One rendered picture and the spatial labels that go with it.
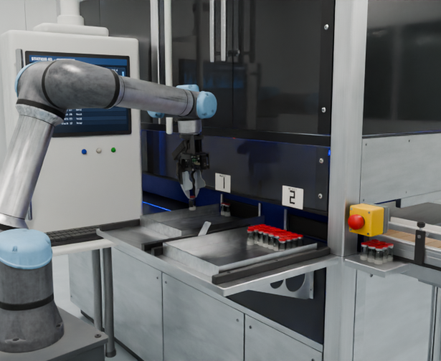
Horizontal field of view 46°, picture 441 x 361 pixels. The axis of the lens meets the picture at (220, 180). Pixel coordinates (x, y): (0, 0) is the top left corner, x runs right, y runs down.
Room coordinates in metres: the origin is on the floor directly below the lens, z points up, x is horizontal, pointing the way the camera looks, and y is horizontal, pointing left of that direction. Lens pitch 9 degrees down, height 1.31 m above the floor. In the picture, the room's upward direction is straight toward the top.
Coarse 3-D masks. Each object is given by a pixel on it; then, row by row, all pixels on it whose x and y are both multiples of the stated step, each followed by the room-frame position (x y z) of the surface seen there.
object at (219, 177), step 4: (216, 176) 1.81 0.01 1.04; (220, 176) 1.79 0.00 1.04; (224, 176) 1.77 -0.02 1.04; (228, 176) 1.75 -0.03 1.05; (216, 180) 1.81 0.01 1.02; (220, 180) 1.79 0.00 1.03; (224, 180) 1.77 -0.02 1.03; (228, 180) 1.75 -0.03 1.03; (216, 184) 1.81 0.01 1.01; (220, 184) 1.79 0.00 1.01; (224, 184) 1.77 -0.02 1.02; (228, 184) 1.75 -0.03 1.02; (216, 188) 1.81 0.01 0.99; (220, 188) 1.79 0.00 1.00; (224, 188) 1.77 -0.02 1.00; (228, 188) 1.75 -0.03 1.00; (228, 192) 1.75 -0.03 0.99
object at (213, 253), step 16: (176, 240) 1.41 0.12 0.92; (192, 240) 1.44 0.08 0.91; (208, 240) 1.47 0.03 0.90; (224, 240) 1.51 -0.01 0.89; (240, 240) 1.53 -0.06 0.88; (176, 256) 1.33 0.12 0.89; (192, 256) 1.27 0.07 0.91; (208, 256) 1.36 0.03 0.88; (224, 256) 1.36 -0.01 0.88; (240, 256) 1.36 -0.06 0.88; (256, 256) 1.36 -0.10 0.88; (272, 256) 1.28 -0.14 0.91; (208, 272) 1.21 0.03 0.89
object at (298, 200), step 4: (284, 188) 1.54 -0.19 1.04; (288, 188) 1.52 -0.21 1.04; (292, 188) 1.51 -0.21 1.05; (296, 188) 1.50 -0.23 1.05; (284, 192) 1.54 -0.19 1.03; (288, 192) 1.52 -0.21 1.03; (296, 192) 1.50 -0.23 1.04; (300, 192) 1.48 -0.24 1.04; (284, 196) 1.54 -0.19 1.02; (288, 196) 1.52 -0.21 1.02; (296, 196) 1.49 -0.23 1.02; (300, 196) 1.48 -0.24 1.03; (284, 200) 1.53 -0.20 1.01; (288, 200) 1.52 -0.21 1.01; (292, 200) 1.51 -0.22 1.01; (296, 200) 1.49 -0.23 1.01; (300, 200) 1.48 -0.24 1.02; (284, 204) 1.53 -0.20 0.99; (288, 204) 1.52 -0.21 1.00; (292, 204) 1.51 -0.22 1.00; (296, 204) 1.49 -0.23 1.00; (300, 204) 1.48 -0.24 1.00; (300, 208) 1.48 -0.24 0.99
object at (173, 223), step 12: (216, 204) 1.92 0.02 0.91; (144, 216) 1.73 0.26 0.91; (156, 216) 1.76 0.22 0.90; (168, 216) 1.79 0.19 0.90; (180, 216) 1.82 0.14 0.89; (192, 216) 1.85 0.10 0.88; (204, 216) 1.85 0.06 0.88; (216, 216) 1.85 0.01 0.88; (228, 216) 1.85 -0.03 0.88; (264, 216) 1.72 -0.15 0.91; (156, 228) 1.63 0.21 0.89; (168, 228) 1.58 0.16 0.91; (180, 228) 1.67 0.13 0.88; (192, 228) 1.54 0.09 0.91; (216, 228) 1.60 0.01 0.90
